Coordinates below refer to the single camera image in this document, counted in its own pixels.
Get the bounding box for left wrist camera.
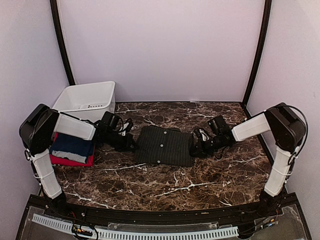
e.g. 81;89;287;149
118;118;134;136

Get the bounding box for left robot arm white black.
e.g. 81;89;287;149
19;104;138;218

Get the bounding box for black frame post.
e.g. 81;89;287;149
241;0;272;108
49;0;76;86

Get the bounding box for white plastic bin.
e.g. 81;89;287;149
52;81;116;122

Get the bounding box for black curved front rail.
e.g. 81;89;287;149
20;194;305;240

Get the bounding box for left black frame post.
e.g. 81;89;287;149
49;0;76;86

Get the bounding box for folded red t-shirt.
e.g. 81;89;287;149
49;133;95;167

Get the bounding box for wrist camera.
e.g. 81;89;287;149
118;118;134;136
193;128;212;143

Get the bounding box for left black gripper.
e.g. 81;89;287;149
105;129;139;152

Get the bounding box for navy blue t-shirt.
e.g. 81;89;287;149
49;133;95;164

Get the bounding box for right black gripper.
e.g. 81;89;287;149
189;133;224;157

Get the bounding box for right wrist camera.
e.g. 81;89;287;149
193;128;212;143

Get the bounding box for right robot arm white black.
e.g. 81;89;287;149
190;102;309;197

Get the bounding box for right black frame post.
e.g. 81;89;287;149
241;0;272;108

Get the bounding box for white slotted cable duct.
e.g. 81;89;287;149
32;213;239;240

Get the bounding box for black clothes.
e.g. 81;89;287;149
133;125;194;167

